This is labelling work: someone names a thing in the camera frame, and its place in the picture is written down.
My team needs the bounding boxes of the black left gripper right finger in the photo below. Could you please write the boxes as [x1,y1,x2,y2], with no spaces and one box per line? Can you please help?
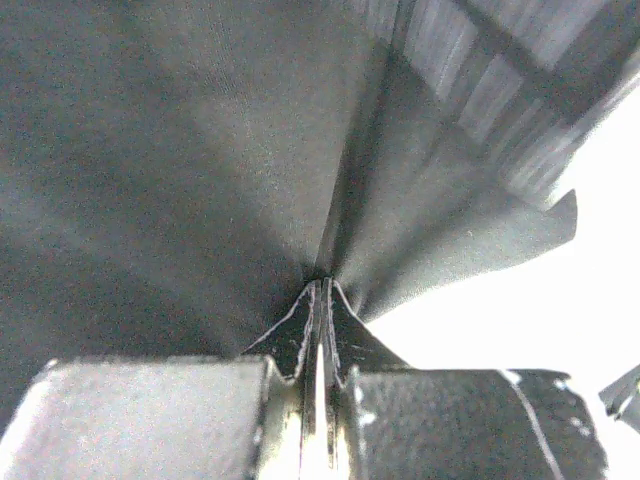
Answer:
[322,278,408,479]

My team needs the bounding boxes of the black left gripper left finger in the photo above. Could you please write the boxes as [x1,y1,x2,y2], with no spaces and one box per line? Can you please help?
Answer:
[244,280,320,479]

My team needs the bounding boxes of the black t shirt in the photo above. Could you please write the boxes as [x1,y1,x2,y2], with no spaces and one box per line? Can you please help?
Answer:
[1,1,639,423]

